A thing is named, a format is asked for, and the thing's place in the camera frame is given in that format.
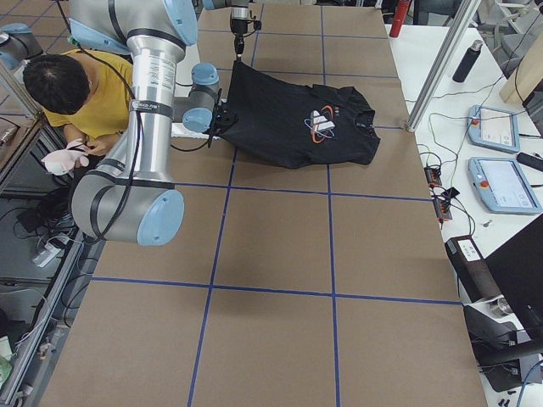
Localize black box with label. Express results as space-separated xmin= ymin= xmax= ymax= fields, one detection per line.
xmin=445 ymin=235 xmax=501 ymax=302

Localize person in yellow shirt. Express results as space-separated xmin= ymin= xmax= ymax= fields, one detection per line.
xmin=22 ymin=50 xmax=132 ymax=167

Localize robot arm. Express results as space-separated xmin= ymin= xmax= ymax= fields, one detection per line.
xmin=203 ymin=0 xmax=262 ymax=60
xmin=70 ymin=1 xmax=220 ymax=246

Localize far teach pendant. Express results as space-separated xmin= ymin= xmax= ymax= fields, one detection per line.
xmin=467 ymin=105 xmax=520 ymax=153

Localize near teach pendant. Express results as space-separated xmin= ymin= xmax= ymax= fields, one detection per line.
xmin=467 ymin=157 xmax=542 ymax=215

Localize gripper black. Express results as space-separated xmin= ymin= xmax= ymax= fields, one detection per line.
xmin=208 ymin=88 xmax=238 ymax=147
xmin=230 ymin=18 xmax=260 ymax=60

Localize black monitor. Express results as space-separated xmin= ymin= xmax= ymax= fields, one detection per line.
xmin=486 ymin=216 xmax=543 ymax=339

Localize white power strip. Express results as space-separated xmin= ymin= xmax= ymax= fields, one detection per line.
xmin=32 ymin=246 xmax=60 ymax=268

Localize orange black power strip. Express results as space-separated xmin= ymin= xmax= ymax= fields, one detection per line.
xmin=424 ymin=166 xmax=452 ymax=224

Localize pink plush toy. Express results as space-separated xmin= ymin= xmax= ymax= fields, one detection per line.
xmin=42 ymin=138 xmax=90 ymax=176

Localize black remote handle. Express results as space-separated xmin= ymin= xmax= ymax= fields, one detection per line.
xmin=516 ymin=153 xmax=543 ymax=172

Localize red fire extinguisher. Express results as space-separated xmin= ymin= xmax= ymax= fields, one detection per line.
xmin=389 ymin=0 xmax=411 ymax=38

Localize aluminium frame post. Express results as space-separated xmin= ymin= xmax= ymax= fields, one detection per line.
xmin=406 ymin=0 xmax=480 ymax=132

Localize black water bottle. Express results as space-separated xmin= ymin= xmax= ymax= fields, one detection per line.
xmin=452 ymin=40 xmax=484 ymax=83

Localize black graphic t-shirt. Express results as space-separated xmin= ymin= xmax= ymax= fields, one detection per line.
xmin=221 ymin=61 xmax=380 ymax=169

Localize teach pendant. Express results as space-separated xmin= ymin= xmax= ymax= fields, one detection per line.
xmin=467 ymin=105 xmax=520 ymax=153
xmin=467 ymin=157 xmax=542 ymax=215

